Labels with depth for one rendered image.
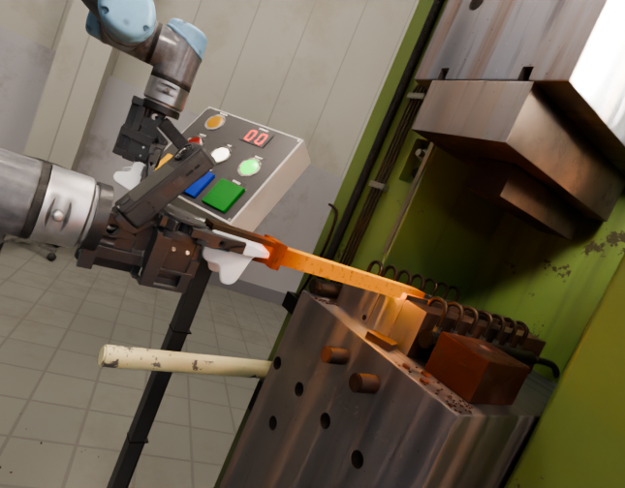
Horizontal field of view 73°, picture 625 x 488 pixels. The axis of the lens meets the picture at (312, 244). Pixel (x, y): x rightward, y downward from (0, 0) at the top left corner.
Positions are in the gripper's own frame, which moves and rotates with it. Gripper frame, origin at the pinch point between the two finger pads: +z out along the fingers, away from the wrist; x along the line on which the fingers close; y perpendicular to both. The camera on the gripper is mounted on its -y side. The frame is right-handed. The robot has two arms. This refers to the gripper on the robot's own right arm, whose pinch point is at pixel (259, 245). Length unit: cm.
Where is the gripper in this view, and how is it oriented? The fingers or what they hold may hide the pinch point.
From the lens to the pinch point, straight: 55.5
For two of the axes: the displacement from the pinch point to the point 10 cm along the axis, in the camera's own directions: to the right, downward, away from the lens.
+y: -3.9, 9.2, 1.1
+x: 5.2, 3.1, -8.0
